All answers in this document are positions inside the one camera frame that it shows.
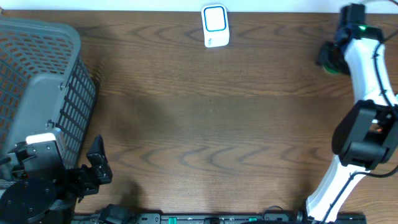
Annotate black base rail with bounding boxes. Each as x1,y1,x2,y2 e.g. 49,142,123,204
71,203,368,224

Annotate green lid jar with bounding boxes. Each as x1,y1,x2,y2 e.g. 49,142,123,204
322,64,340,76

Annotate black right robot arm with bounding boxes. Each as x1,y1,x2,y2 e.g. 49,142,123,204
297,3,397,223

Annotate white black barcode scanner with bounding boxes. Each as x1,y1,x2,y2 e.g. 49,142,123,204
201,4,230,48

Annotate black cable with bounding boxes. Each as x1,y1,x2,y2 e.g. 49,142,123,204
320,29,398,223

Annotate dark grey plastic basket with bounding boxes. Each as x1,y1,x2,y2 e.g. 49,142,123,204
1,16,96,169

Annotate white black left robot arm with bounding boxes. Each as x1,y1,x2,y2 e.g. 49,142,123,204
1,133,113,223

